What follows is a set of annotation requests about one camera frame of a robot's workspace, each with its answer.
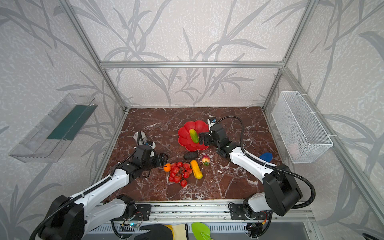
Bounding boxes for small orange fake mandarin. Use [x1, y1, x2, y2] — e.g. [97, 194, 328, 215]
[163, 163, 172, 172]

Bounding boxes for yellow fake squash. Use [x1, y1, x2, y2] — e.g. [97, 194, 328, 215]
[190, 160, 203, 180]

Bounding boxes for red fake cherry tomato bunch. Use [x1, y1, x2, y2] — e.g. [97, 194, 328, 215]
[169, 162, 193, 188]

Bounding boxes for bright green plastic object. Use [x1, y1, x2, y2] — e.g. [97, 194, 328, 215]
[191, 222, 212, 240]

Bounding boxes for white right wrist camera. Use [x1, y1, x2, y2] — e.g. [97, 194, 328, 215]
[207, 118, 217, 127]

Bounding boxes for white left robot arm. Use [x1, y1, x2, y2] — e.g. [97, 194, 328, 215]
[30, 153, 169, 240]

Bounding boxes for black corrugated right cable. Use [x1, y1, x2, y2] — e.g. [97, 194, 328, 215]
[215, 115, 316, 210]

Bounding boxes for blue round object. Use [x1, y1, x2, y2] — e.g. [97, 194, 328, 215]
[260, 153, 274, 163]

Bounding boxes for red flower-shaped fruit bowl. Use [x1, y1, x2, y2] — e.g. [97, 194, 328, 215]
[178, 121, 209, 152]

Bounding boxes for horizontal aluminium frame bar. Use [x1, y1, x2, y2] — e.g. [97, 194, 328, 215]
[100, 61, 283, 69]

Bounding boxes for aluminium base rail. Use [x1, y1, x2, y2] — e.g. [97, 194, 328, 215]
[136, 199, 316, 224]

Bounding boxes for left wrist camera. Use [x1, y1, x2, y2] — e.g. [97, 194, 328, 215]
[135, 145, 156, 161]

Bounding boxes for clear plastic wall tray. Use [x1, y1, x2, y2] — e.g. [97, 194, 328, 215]
[9, 94, 98, 163]

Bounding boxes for black fake avocado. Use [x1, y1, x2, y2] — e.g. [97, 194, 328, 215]
[184, 152, 199, 160]

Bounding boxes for black rubber glove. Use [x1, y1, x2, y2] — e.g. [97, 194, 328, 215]
[134, 224, 174, 240]

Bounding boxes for white wire mesh basket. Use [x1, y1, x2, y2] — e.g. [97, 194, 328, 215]
[272, 91, 333, 164]

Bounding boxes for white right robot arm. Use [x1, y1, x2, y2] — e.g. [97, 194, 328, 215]
[199, 124, 303, 219]

